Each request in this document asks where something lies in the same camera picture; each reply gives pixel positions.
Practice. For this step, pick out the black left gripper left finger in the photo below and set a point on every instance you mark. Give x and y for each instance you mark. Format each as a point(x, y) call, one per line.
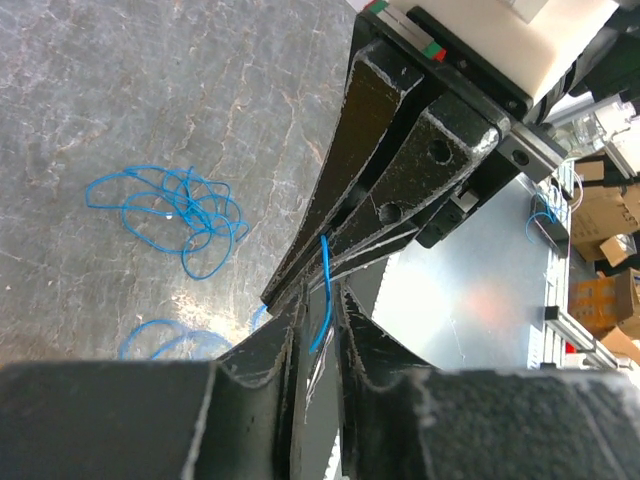
point(237, 417)

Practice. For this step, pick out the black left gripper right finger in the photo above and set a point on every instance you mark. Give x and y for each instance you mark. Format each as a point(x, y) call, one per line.
point(511, 423)

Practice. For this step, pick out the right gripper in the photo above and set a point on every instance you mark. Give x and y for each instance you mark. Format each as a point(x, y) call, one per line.
point(399, 157)

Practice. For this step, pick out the cardboard boxes in background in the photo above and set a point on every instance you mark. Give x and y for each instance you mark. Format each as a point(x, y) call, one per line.
point(605, 232)

